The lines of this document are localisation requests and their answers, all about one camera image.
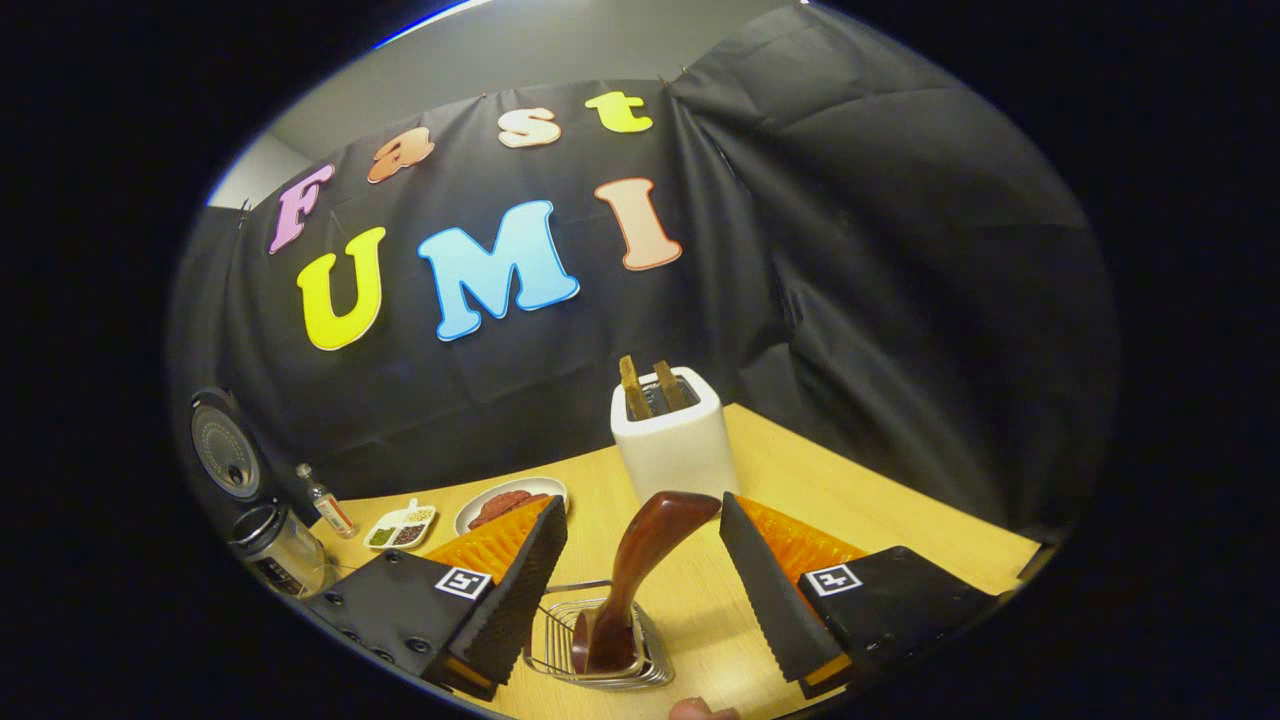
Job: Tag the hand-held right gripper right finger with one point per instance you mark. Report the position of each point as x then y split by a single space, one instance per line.
765 600

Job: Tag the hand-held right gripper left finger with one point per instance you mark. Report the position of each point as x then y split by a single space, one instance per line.
520 595

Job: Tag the brown wooden spoon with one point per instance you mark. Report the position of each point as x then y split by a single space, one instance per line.
640 560

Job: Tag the black silver rice cooker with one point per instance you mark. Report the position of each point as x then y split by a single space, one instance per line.
280 555

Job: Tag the red meat piece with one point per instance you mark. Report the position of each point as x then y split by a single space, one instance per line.
495 510
535 502

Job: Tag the white round plate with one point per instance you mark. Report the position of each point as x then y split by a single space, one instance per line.
475 505

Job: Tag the white divided bean dish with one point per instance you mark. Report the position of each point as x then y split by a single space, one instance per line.
400 525

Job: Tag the white toaster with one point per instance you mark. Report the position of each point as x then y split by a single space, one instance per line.
675 455

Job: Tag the small clear glass bottle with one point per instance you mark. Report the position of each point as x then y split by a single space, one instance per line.
325 505

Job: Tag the brown toast slice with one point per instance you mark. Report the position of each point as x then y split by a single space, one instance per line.
635 395
672 390

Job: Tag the black backdrop cloth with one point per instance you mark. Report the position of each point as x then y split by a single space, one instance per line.
900 250

